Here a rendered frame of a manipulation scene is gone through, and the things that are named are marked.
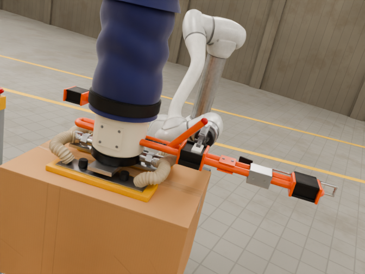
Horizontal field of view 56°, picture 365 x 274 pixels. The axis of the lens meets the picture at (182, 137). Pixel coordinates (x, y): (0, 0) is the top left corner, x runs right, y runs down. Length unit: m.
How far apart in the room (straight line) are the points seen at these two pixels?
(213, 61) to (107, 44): 0.87
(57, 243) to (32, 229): 0.09
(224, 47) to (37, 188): 1.09
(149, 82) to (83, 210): 0.42
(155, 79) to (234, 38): 0.79
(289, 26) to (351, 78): 2.01
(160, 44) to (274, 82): 8.82
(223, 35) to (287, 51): 7.98
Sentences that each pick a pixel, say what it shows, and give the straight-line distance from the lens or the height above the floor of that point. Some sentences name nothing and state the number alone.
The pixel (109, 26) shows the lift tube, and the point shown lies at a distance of 1.01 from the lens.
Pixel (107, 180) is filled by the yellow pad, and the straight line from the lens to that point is 1.08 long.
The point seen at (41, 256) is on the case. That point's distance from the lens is 1.25.
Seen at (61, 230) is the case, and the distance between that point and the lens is 1.15.
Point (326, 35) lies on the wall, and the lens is 9.55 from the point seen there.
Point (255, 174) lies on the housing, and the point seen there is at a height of 1.21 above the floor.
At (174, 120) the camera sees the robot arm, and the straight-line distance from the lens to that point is 1.42.
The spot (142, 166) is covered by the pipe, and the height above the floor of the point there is 1.11.
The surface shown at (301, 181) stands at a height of 1.23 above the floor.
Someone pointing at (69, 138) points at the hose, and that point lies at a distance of 1.21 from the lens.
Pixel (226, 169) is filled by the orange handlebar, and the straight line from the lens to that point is 1.07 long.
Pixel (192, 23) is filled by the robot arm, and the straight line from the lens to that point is 1.69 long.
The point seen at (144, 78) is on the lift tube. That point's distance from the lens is 1.01.
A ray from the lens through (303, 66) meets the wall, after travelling 9.61.
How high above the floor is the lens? 1.62
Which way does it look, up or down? 20 degrees down
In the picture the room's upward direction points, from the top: 13 degrees clockwise
